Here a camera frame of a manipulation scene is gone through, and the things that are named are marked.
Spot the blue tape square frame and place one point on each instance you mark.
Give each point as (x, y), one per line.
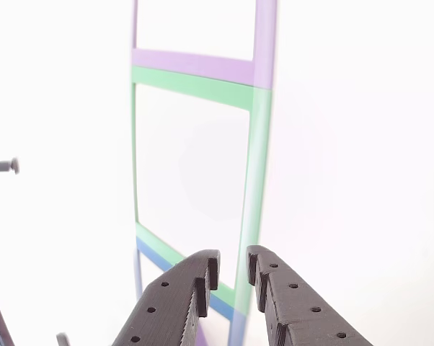
(236, 328)

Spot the green tape square frame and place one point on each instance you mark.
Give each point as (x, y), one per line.
(258, 162)

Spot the black camera tripod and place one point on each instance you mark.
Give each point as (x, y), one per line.
(0, 166)

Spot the purple tape square frame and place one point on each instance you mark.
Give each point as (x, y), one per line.
(191, 61)

